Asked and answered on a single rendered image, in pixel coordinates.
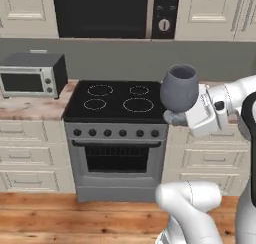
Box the grey cupboard door handle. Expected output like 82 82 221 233
241 0 256 33
230 0 246 33

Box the black hob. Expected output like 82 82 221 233
61 79 169 124

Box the black built-in microwave oven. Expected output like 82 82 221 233
51 0 181 40

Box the grey toaster oven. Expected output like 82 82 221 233
0 52 69 100

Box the grey drawer handle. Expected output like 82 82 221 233
202 157 228 163
7 154 33 160
13 179 43 185

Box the black oven door handle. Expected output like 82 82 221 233
71 140 162 149

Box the cream wall cupboard door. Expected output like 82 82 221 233
0 0 60 40
174 0 248 42
233 0 256 43

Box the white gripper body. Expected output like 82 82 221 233
185 84 220 138

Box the grey wine glass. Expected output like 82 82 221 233
159 63 200 128

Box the cream drawer front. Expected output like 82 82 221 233
161 169 250 197
0 167 77 193
166 123 250 147
162 144 252 172
0 143 72 169
0 119 68 145

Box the grey oven door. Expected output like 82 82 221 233
68 139 167 189

